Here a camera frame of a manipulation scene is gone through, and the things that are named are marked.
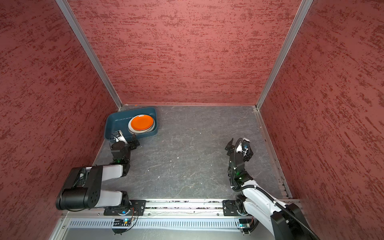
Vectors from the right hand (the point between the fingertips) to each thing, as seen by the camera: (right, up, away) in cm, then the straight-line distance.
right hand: (237, 144), depth 83 cm
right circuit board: (0, -36, -13) cm, 38 cm away
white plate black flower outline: (-67, +6, +17) cm, 70 cm away
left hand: (-66, +2, +8) cm, 67 cm away
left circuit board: (-60, -36, -12) cm, 71 cm away
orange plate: (-63, +12, +21) cm, 67 cm away
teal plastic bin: (-81, +13, +25) cm, 86 cm away
